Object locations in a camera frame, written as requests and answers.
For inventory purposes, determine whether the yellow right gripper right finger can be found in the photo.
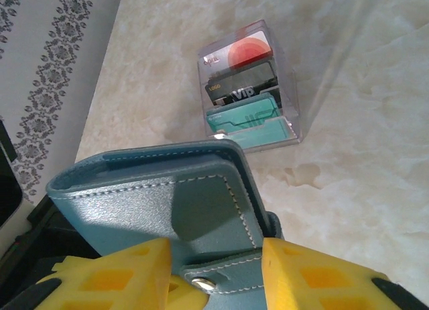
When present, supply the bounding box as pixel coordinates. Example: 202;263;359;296
262;238;429;310

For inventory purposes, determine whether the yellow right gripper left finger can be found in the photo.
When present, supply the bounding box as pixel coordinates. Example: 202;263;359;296
0;238;209;310

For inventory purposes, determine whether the blue leather card holder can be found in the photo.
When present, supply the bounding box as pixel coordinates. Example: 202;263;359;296
46;138;285;310

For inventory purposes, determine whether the teal card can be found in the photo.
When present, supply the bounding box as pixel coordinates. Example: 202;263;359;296
204;91;296;147

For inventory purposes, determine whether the black VIP card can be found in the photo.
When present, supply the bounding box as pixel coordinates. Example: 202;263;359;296
203;60;281;109

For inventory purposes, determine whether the white card with red circle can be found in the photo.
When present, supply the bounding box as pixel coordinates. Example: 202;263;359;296
200;30;273;76

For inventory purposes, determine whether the teal and red packet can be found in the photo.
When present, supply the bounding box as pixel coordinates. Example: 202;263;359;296
196;19;303;154

